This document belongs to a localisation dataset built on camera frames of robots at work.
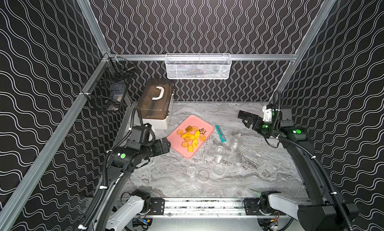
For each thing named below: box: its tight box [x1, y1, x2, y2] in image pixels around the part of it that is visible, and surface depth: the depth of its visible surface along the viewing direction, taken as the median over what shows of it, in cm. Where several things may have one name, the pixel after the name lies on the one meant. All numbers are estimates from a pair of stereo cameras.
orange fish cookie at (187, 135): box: [180, 132, 195, 140], surface depth 102 cm
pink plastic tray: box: [167, 115, 215, 159], surface depth 102 cm
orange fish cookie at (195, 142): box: [192, 138, 199, 148], surface depth 99 cm
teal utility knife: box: [215, 124, 227, 143], surface depth 102 cm
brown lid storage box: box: [137, 78, 175, 130], surface depth 102 cm
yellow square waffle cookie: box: [187, 145, 194, 152], surface depth 97 cm
